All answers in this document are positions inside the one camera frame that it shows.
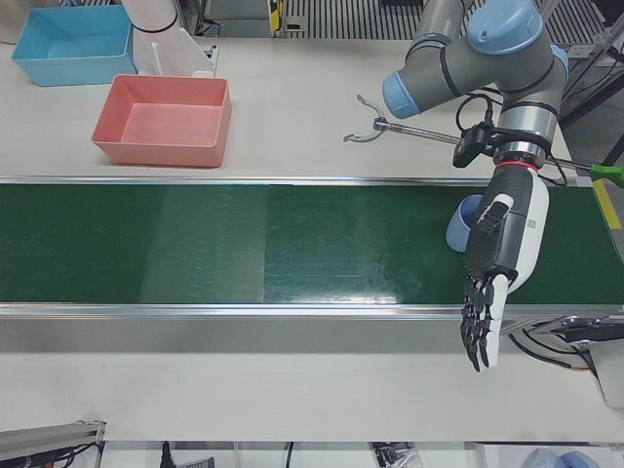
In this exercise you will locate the green conveyor belt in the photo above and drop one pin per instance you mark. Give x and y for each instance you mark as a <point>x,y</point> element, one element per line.
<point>244,244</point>

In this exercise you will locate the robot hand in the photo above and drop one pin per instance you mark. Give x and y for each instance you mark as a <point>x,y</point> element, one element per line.
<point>507,229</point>

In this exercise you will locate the light blue plastic cup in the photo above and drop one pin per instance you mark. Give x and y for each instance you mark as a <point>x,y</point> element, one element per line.
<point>458,229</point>

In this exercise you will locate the blue plastic box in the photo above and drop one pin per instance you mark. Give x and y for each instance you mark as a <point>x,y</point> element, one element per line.
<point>73,49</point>

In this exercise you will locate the aluminium profile bar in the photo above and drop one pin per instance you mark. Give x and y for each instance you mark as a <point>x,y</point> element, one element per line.
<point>49,436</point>

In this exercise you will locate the white round column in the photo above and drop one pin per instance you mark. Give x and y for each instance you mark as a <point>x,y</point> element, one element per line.
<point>156,29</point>

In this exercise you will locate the clear bag of parts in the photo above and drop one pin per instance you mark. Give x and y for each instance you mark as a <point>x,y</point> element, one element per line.
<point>397,456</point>

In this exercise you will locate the metal reacher grabber tool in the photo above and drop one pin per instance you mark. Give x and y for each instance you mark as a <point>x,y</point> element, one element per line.
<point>419,130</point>

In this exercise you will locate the beige curtain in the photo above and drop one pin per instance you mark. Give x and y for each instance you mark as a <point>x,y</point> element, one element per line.
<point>12,19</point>

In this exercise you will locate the light blue headphones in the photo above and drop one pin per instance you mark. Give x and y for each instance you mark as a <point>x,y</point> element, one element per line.
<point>560,460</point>

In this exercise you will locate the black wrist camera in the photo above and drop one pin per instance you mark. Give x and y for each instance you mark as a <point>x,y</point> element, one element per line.
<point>470,146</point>

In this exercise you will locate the pink plastic box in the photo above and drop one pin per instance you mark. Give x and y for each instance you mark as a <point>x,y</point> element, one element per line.
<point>166,127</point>

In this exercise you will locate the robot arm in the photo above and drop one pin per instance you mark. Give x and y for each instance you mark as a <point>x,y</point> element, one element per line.
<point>492,58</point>

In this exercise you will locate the aluminium column bracket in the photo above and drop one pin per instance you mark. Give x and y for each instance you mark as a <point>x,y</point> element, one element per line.
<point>207,61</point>

